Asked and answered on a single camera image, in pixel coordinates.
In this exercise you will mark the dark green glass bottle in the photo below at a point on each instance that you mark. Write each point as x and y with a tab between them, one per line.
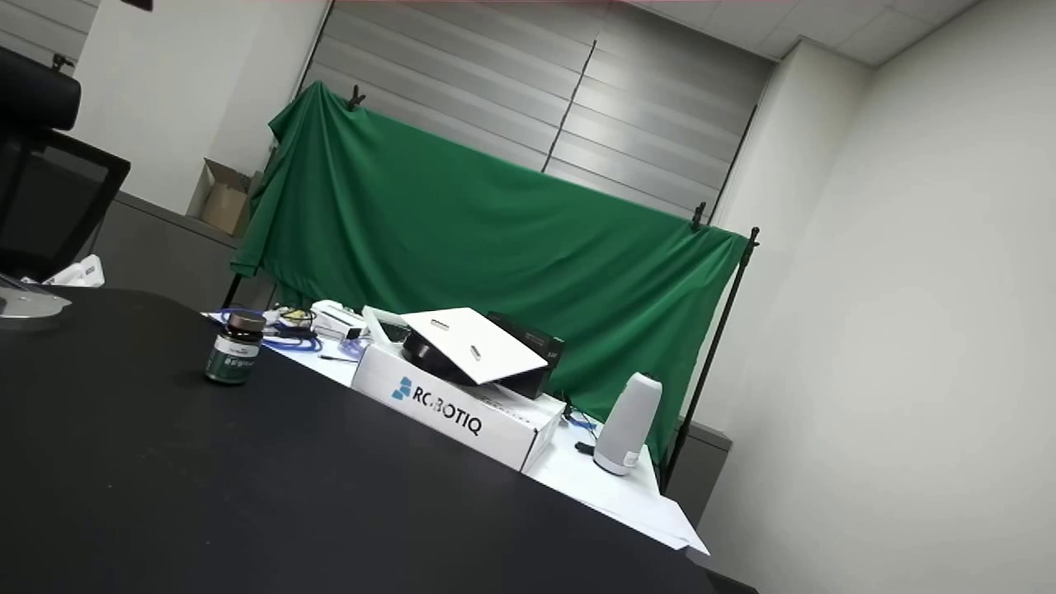
234	353

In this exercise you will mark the green backdrop cloth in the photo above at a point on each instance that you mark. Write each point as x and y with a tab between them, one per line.
498	251

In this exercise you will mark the white box lid flap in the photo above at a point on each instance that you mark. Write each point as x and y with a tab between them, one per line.
476	340

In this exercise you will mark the white Robotiq cardboard box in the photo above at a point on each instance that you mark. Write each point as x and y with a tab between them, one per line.
465	419

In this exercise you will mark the black backdrop stand pole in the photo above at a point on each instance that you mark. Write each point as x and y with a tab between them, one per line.
712	353

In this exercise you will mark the black backdrop clamp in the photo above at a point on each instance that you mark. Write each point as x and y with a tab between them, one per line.
699	212
354	98

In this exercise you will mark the white rounded small device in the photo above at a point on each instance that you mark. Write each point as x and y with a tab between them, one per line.
335	315

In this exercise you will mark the thin blind control rod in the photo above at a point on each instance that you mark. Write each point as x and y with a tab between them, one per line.
568	104

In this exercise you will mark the grey window blinds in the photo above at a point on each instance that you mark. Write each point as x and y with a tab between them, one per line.
648	109

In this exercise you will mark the dark tape roll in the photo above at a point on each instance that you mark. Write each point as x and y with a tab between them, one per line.
294	321

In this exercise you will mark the brown cardboard box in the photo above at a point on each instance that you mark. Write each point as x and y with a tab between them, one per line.
225	201

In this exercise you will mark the white flat stand base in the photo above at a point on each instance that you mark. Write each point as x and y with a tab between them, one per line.
26	301

